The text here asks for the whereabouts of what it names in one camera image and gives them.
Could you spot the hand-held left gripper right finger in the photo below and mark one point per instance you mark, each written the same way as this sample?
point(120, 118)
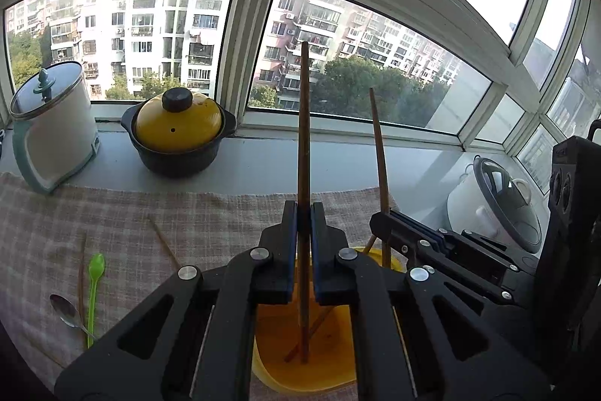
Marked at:
point(317, 260)

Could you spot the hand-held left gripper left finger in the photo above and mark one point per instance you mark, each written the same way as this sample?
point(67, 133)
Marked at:
point(290, 260)

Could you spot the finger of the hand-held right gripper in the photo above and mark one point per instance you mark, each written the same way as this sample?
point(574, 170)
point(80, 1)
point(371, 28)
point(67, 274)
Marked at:
point(479, 248)
point(399, 241)

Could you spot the brown wooden chopstick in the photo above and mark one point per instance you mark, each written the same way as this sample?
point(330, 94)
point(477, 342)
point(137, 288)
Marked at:
point(82, 269)
point(305, 337)
point(164, 243)
point(378, 138)
point(304, 124)

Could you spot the yellow plastic container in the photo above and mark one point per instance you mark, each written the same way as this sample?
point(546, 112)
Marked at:
point(324, 363)

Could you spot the green plastic spoon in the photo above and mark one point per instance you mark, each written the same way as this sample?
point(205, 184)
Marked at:
point(96, 267)

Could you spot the metal spoon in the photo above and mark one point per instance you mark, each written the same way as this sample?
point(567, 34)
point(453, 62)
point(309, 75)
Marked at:
point(63, 309)

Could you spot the white flower-print slow cooker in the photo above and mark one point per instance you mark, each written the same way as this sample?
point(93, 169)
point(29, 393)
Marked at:
point(465, 208)

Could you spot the slow cooker glass lid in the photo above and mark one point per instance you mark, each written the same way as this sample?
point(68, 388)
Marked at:
point(497, 180)

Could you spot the checked tablecloth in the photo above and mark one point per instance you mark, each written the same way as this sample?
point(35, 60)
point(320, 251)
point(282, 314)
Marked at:
point(211, 222)

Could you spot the black casserole pot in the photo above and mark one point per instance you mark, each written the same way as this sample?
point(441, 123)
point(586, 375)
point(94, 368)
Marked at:
point(173, 161)

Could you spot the yellow casserole lid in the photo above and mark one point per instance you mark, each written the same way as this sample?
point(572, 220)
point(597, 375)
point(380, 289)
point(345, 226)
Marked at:
point(188, 128)

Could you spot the glass lid teal knob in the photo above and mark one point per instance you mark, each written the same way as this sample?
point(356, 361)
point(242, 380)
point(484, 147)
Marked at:
point(56, 86)

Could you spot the white window frame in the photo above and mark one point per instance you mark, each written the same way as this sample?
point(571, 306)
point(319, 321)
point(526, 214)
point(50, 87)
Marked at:
point(256, 30)

